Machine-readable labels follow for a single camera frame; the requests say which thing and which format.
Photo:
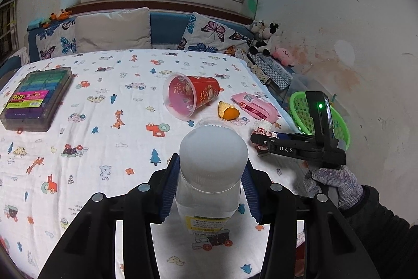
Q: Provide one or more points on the pink plush toy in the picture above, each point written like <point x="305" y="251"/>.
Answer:
<point x="284" y="56"/>

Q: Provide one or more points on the green plastic basket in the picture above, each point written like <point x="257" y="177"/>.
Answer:
<point x="300" y="112"/>

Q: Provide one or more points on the metal storage shelf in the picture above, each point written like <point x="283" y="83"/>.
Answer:
<point x="8" y="17"/>

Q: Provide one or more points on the person's right forearm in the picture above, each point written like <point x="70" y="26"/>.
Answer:
<point x="378" y="223"/>

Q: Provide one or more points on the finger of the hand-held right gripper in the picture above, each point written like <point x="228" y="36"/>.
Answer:
<point x="263" y="141"/>
<point x="289" y="136"/>

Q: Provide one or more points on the small butterfly print pillow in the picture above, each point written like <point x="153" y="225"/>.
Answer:
<point x="57" y="40"/>

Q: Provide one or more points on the person's right hand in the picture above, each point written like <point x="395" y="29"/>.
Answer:
<point x="343" y="182"/>

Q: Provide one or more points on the orange toy figure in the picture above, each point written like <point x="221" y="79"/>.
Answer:
<point x="60" y="15"/>

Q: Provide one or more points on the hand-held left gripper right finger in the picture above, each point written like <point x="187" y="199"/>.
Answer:
<point x="249" y="197"/>

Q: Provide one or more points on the pink packet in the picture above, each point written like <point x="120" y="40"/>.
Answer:
<point x="258" y="105"/>

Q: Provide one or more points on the clear plastic bottle yellow label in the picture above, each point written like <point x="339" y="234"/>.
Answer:
<point x="212" y="168"/>

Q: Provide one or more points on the blue sofa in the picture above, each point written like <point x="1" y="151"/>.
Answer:
<point x="166" y="27"/>

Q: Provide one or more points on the teal toy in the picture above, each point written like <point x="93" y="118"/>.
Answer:
<point x="37" y="24"/>

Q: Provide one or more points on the printed cartoon blanket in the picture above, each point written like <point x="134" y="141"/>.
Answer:
<point x="114" y="151"/>

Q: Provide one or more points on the large butterfly print pillow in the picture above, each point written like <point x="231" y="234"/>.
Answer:
<point x="212" y="34"/>

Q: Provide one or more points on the orange bread roll toy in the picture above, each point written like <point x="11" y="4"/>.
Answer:
<point x="228" y="110"/>

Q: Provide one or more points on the beige cushion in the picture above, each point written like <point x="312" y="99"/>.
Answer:
<point x="112" y="30"/>

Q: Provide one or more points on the red plastic cup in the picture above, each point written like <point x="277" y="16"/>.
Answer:
<point x="196" y="91"/>

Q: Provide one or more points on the clear box of coloured clay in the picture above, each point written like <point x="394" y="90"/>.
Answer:
<point x="34" y="99"/>

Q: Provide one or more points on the black white cow plush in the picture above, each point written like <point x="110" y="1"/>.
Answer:
<point x="263" y="34"/>

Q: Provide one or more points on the striped folded cloth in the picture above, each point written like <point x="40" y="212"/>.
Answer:
<point x="272" y="69"/>

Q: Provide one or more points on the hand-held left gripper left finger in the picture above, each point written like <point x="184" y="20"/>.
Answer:
<point x="169" y="187"/>

